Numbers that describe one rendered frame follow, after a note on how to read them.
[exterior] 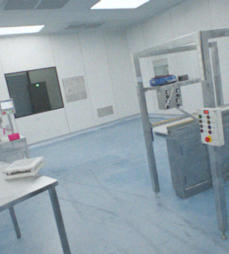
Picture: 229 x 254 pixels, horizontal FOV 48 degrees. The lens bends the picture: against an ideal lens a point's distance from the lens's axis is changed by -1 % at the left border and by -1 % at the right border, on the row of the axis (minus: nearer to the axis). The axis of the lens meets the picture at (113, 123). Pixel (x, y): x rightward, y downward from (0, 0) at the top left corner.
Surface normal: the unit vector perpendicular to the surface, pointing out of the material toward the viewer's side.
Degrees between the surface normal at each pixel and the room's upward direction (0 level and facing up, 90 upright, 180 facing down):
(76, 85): 90
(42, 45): 90
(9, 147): 90
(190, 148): 90
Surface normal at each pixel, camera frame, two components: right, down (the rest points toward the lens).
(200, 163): 0.41, 0.09
